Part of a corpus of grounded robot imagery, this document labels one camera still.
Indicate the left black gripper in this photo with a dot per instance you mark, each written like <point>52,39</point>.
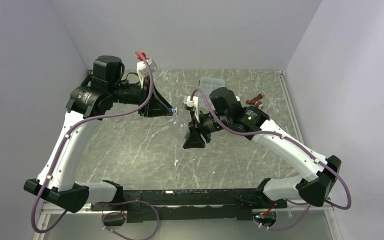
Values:
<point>157,106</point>

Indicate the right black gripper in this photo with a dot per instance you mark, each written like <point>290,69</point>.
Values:
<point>196,129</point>

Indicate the clear plastic bottle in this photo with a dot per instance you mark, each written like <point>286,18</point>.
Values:
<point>178,127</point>

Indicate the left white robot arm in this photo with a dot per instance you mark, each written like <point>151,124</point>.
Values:
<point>86,108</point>

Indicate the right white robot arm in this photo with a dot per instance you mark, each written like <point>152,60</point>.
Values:
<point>222,110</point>

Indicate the clear plastic screw box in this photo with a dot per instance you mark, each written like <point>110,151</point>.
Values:
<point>208,84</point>

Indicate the brown pipe fitting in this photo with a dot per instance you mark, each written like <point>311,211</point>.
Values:
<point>256,101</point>

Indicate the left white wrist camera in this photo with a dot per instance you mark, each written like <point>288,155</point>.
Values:
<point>145,67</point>

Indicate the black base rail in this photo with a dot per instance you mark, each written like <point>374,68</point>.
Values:
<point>191,204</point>

